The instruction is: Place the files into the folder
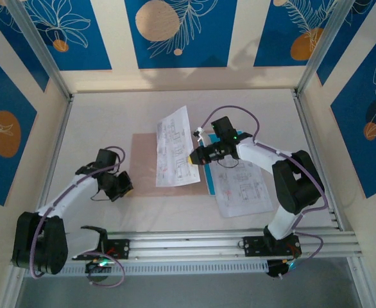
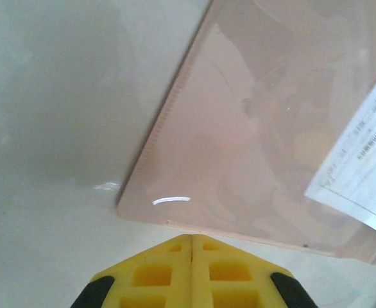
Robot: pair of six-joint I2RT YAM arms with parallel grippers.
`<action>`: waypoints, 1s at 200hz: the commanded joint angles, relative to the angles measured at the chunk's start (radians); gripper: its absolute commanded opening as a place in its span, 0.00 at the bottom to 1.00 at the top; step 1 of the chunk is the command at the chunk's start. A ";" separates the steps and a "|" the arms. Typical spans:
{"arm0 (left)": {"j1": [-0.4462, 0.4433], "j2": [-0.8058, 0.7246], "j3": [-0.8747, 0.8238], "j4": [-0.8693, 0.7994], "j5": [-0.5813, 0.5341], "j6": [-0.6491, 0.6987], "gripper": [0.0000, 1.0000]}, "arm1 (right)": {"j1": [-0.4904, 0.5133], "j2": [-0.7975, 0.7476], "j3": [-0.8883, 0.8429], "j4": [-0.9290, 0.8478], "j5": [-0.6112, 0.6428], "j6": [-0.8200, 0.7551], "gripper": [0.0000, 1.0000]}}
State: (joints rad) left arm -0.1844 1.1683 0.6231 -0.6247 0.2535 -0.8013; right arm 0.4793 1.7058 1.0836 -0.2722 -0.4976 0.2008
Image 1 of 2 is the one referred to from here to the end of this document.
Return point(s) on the blue paper sheet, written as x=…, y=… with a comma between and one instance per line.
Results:
x=211, y=179

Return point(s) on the brown paper folder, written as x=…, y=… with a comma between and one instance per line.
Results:
x=143, y=167

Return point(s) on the white printed paper sheet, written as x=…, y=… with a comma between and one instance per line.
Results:
x=245, y=192
x=175, y=147

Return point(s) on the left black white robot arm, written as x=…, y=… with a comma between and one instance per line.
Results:
x=40, y=244

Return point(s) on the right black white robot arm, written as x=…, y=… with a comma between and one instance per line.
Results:
x=297, y=183

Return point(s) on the black electronics board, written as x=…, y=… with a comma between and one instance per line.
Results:
x=96, y=277
x=276, y=271

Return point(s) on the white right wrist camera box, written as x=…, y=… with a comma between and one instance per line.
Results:
x=200, y=134

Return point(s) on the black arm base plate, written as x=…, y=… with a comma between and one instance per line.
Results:
x=252, y=245
x=122, y=248

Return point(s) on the aluminium front rail beam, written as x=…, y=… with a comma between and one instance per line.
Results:
x=191, y=244

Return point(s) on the blue floral wall poster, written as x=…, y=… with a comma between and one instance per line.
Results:
x=2, y=176
x=271, y=32
x=14, y=48
x=351, y=144
x=79, y=48
x=351, y=38
x=207, y=32

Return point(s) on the aluminium frame post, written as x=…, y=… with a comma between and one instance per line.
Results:
x=319, y=48
x=40, y=51

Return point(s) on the aluminium lower frame leg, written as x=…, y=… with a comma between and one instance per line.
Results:
x=11, y=288
x=361, y=282

